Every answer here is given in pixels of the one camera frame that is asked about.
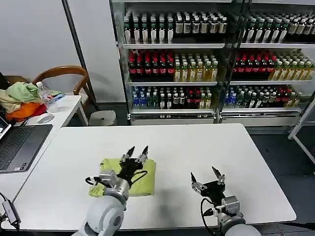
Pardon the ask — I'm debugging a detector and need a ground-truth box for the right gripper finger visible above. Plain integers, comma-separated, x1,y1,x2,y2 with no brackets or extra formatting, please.
189,172,208,193
211,166,226,185

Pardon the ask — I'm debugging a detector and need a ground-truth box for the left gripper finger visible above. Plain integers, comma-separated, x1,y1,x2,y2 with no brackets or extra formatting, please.
136,145,149,165
121,146,136,162

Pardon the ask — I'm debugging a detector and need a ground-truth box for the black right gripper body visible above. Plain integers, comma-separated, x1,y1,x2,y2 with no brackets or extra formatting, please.
200,180,227,205

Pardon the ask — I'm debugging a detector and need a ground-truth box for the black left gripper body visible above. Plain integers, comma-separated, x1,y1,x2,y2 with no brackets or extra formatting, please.
118,158,144,183

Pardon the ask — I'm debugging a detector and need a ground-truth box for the green shirt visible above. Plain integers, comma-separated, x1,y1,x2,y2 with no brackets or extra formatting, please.
89,158,157,198

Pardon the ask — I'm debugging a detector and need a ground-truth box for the round white stool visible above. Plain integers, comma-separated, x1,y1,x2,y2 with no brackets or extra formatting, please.
88,110,117,127

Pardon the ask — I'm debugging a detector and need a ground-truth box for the small white desk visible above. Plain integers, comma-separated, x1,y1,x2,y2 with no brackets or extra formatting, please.
0,95,89,130

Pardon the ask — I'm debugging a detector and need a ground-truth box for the grey computer mouse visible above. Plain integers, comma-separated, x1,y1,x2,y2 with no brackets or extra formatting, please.
36,113,54,124

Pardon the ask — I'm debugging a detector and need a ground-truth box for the wooden chair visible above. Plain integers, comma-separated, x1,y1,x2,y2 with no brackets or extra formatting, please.
31,65,98,111

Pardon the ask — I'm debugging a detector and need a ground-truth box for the clear plastic water bottle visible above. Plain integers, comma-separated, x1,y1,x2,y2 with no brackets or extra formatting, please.
36,82,59,113

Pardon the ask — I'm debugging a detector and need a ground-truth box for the drinks shelf with bottles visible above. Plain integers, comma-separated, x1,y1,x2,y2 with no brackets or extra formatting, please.
109,0,228,126
220,0,315,127

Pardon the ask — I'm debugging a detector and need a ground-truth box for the dark grey laptop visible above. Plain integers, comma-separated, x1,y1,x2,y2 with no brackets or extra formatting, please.
0,115,54,174

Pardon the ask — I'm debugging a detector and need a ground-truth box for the black slanted pole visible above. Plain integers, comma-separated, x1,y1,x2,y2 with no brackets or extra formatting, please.
61,0,100,112

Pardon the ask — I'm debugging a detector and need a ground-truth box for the pile of coloured clothes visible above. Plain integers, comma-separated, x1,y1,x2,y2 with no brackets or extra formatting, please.
0,82,62,121

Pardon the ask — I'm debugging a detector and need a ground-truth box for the grey adapter hub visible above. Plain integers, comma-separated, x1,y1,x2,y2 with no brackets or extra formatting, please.
1,200,21,226

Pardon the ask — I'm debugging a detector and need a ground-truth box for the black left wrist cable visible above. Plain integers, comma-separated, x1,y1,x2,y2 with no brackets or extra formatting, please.
85,169,149,187

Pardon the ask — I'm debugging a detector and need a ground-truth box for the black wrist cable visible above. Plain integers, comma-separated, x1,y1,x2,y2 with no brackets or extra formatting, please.
85,169,149,187
199,197,218,234

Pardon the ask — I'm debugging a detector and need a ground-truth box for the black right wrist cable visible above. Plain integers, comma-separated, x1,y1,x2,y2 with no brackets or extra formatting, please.
199,197,218,234

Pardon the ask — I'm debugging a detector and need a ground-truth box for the white metal rack frame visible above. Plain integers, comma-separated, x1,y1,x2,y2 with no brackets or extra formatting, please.
287,99,315,177

